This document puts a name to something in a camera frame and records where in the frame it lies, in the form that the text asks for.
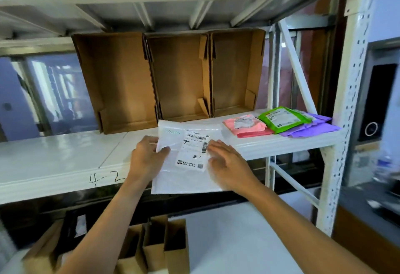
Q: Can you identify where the person's left hand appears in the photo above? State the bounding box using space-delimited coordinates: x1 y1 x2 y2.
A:
128 135 171 187

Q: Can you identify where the person's right hand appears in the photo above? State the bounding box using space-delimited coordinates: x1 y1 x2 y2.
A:
207 139 262 196

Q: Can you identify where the light pink mailer bag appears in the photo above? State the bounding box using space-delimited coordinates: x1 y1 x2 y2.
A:
222 114 268 136

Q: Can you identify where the white mailer bag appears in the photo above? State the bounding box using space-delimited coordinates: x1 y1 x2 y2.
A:
151 120 225 195

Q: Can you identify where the red mailer bag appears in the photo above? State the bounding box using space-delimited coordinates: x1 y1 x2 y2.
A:
236 128 275 139

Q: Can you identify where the green mailer bag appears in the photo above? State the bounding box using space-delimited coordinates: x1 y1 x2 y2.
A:
257 106 313 134

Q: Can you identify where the purple mailer bag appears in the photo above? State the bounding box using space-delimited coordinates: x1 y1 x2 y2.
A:
280 123 341 139
293 111 333 127

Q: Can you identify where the purple mailer bag front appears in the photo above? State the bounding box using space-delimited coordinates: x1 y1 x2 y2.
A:
293 111 333 127

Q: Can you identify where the person's left forearm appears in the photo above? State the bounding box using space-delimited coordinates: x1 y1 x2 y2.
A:
57 176 150 274

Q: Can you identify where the person's right forearm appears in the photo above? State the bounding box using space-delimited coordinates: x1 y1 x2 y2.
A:
243 183 379 274

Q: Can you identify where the white metal shelf rack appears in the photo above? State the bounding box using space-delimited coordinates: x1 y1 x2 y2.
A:
0 0 380 274

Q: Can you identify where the open brown cardboard box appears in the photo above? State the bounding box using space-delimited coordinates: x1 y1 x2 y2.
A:
72 32 158 135
208 28 266 117
143 32 212 123

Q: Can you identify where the black package with white label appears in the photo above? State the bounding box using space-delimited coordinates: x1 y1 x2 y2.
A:
59 211 91 252

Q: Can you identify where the cardboard carton with white label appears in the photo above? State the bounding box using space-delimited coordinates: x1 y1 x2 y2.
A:
55 250 74 271

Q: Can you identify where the taped cardboard box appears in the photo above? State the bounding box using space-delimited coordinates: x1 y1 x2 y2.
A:
345 141 380 187

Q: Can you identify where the clear plastic water bottle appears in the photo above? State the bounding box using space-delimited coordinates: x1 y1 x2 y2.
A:
375 155 396 184

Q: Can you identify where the grey device housing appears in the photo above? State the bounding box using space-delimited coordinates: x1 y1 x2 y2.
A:
353 49 400 146

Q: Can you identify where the metal window frame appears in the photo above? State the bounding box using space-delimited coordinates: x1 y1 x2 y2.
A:
0 53 99 142

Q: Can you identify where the black device with white ring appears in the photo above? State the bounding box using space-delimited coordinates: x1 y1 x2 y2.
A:
358 63 398 142

